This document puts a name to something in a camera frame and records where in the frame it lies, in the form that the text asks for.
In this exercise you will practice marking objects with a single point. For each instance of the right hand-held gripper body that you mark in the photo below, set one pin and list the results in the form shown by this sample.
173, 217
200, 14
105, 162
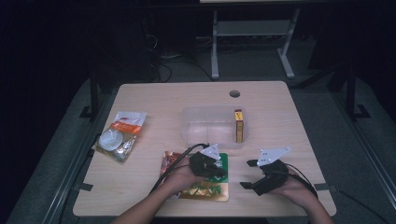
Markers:
274, 175

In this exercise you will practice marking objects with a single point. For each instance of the person's right hand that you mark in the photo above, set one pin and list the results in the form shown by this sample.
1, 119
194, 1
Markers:
295, 188

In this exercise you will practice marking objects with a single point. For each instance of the white metal table frame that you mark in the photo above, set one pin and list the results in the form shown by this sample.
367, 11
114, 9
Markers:
252, 28

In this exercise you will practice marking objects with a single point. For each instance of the black metal stand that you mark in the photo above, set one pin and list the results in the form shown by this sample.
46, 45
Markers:
93, 96
351, 93

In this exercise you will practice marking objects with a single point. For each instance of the clear bag with orange label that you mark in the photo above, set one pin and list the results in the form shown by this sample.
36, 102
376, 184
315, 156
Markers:
127, 122

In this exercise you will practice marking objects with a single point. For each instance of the grey metal rail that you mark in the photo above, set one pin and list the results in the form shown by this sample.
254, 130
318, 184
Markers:
367, 149
70, 177

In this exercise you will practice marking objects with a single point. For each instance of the clear plastic container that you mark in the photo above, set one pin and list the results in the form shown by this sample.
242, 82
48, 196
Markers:
211, 130

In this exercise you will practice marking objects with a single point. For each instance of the red-orange snack packet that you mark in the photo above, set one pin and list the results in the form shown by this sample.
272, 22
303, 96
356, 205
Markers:
168, 160

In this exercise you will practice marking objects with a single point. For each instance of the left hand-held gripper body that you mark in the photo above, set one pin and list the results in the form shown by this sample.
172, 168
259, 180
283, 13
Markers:
204, 163

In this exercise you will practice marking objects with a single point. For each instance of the grey tape strip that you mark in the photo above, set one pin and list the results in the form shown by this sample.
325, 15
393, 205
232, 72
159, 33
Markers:
83, 187
323, 187

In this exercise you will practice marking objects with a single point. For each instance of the person's left hand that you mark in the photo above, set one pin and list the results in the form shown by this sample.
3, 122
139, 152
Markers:
180, 179

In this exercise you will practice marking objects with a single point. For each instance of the green and gold snack bag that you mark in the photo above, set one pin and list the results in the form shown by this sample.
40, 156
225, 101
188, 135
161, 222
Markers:
207, 192

